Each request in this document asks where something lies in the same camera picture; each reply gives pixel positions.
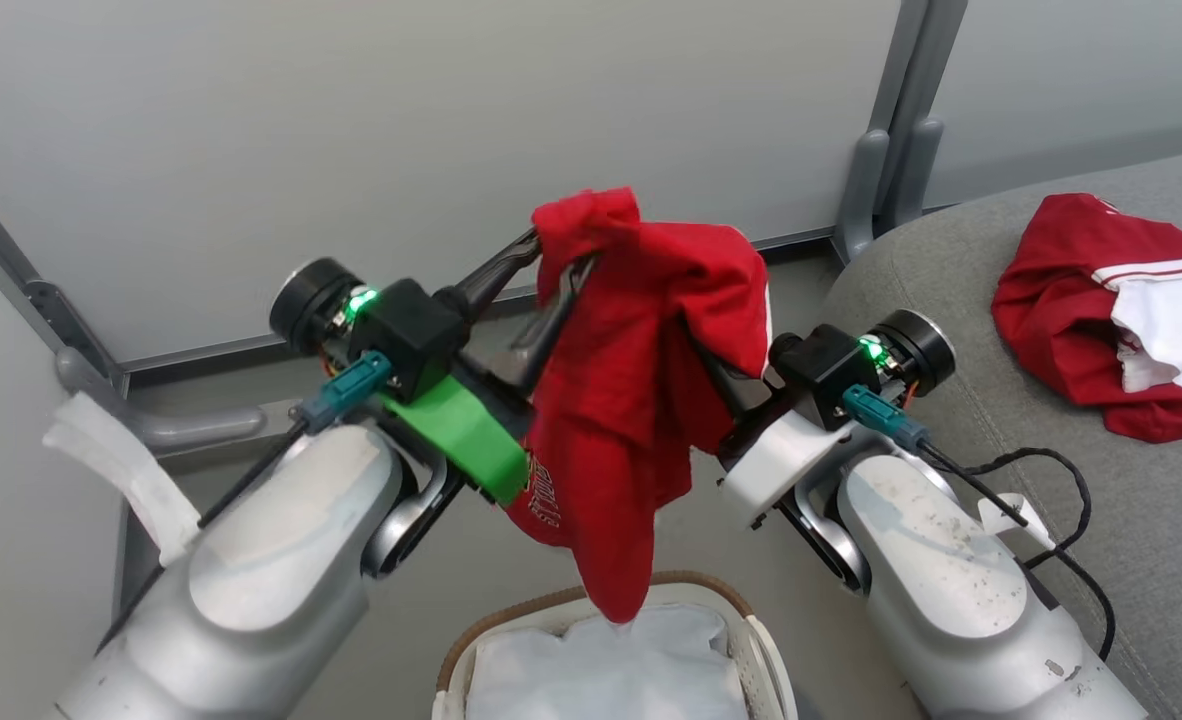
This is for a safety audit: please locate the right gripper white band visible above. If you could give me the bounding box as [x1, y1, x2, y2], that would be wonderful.
[686, 310, 957, 532]

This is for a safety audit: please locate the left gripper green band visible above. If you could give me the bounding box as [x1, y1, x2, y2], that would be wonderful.
[269, 228, 594, 507]

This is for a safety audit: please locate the red shirt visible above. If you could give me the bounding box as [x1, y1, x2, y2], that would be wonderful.
[504, 187, 772, 626]

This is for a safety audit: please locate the grey fabric sofa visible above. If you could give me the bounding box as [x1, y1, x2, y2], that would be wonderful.
[819, 145, 1182, 720]

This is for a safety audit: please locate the grey upright partition foot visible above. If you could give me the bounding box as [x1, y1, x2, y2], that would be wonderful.
[831, 117, 944, 266]

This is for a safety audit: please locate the wicker laundry basket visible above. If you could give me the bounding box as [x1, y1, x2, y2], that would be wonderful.
[431, 570, 798, 720]

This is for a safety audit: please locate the white basket liner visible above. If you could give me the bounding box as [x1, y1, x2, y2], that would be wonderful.
[465, 600, 752, 720]

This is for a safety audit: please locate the red and white garment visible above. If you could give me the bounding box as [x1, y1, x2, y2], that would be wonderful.
[991, 192, 1182, 445]

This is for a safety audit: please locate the long white tape strip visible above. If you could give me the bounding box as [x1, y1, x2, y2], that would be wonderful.
[42, 391, 203, 567]

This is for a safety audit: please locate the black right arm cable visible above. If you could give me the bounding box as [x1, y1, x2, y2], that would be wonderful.
[841, 385, 1119, 663]

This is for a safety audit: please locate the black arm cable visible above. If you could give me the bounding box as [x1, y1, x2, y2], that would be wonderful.
[841, 385, 1119, 663]
[99, 350, 394, 651]

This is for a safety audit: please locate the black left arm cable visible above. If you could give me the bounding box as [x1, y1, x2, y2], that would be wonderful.
[99, 350, 394, 651]

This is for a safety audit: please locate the grey partition bottom rail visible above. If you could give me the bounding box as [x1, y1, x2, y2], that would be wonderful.
[121, 225, 844, 389]

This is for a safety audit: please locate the small white cable tag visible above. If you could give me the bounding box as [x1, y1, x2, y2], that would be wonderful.
[975, 491, 1058, 552]

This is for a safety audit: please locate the grey partition double post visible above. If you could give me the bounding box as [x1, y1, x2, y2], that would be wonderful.
[866, 0, 969, 236]

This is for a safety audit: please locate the grey partition corner post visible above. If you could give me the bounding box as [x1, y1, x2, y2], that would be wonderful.
[0, 155, 132, 401]

